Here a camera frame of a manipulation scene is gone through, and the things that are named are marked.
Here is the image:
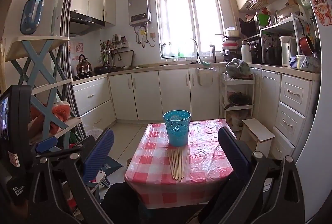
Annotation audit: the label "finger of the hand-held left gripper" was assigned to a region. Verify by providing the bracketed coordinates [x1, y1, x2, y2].
[34, 136, 78, 159]

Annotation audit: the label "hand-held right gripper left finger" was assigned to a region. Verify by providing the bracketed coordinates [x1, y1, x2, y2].
[28, 129, 116, 224]

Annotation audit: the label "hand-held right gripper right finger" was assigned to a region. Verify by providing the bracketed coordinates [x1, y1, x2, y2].
[218, 126, 305, 224]

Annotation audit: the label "bundle of wooden chopsticks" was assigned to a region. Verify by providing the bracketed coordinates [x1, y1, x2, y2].
[167, 147, 191, 182]

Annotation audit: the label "blue perforated plastic bucket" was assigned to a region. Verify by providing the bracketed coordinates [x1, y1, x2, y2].
[163, 110, 192, 147]

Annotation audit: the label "floral trash bin with bag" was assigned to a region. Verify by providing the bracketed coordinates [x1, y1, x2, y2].
[85, 129, 103, 140]

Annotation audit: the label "orange plush toy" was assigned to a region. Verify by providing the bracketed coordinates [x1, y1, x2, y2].
[28, 101, 72, 136]

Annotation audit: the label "white step stool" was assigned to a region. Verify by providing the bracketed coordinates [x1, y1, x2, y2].
[240, 118, 276, 159]

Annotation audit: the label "person's dark trousers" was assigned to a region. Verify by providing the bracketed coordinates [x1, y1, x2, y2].
[100, 172, 234, 224]

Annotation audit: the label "dark pan in cart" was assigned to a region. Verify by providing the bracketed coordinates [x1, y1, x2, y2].
[224, 93, 253, 110]

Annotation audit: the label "red white checkered tablecloth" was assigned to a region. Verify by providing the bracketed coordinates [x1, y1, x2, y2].
[124, 119, 238, 210]

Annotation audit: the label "white three-tier cart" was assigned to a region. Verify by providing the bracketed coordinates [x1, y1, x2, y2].
[220, 72, 256, 131]

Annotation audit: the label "white base cabinets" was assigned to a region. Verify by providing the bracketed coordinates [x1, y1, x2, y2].
[73, 63, 322, 162]

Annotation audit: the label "white hanging door bin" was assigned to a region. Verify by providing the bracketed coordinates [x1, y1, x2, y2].
[196, 67, 216, 88]

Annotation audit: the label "steel whistling kettle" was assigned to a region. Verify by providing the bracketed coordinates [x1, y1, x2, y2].
[76, 54, 93, 74]

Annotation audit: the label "green plastic bag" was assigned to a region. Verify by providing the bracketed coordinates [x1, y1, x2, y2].
[225, 58, 253, 79]

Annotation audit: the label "white refrigerator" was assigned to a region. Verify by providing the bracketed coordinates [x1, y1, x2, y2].
[284, 0, 332, 223]

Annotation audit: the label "chrome sink faucet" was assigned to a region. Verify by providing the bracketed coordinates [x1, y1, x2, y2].
[190, 38, 201, 63]

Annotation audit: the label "blue packaged tool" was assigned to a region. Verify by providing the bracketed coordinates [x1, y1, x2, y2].
[20, 0, 45, 35]

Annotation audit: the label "white electric water pot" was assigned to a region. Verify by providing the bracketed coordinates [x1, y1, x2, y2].
[279, 36, 297, 67]

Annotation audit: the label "black range hood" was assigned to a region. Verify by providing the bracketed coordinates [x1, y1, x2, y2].
[69, 11, 105, 37]

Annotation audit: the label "black microwave oven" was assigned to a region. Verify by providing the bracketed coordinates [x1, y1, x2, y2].
[237, 15, 261, 38]

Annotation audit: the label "red frying pan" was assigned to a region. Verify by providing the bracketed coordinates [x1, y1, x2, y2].
[298, 19, 315, 56]

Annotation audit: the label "white appliance shelf rack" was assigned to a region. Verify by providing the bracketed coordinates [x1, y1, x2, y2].
[259, 13, 312, 67]

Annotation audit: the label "white framed kitchen window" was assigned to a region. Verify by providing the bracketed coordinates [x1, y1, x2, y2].
[155, 0, 226, 59]

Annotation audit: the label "cartoon tiger sticker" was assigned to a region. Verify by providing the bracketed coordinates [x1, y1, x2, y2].
[311, 0, 332, 25]

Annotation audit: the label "white shelf with blue frame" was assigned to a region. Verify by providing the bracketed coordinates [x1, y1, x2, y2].
[5, 36, 83, 152]

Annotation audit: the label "grey sliding door frame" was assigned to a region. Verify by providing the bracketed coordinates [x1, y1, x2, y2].
[61, 0, 86, 136]

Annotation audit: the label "wall utensil rack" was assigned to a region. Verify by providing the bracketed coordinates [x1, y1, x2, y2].
[100, 35, 129, 69]

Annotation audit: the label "grey wall water heater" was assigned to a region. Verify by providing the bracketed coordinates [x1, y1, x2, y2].
[128, 0, 152, 27]

